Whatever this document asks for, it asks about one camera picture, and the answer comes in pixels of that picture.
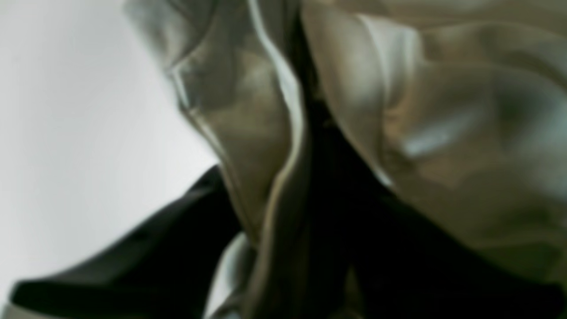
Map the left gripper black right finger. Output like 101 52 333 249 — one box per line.
306 106 566 319

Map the grey t-shirt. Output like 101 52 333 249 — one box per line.
125 0 566 319

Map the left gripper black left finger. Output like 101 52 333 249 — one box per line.
10 166 241 319

